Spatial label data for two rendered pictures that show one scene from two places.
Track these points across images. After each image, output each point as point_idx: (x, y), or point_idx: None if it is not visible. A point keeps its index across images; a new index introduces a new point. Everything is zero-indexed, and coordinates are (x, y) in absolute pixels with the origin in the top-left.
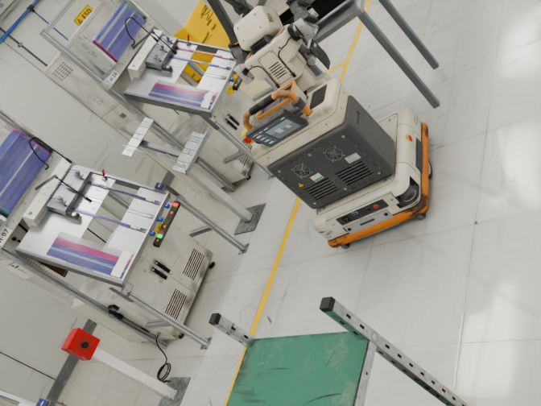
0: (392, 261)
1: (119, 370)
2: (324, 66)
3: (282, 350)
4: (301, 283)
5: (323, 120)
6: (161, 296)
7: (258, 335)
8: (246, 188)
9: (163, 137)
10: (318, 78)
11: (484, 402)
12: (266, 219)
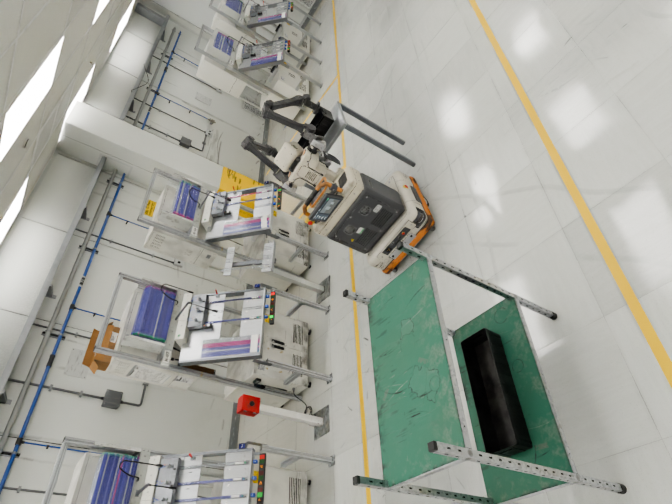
0: None
1: (280, 415)
2: None
3: (387, 291)
4: None
5: (351, 191)
6: (285, 362)
7: (362, 352)
8: (311, 274)
9: (240, 261)
10: (336, 172)
11: None
12: (335, 284)
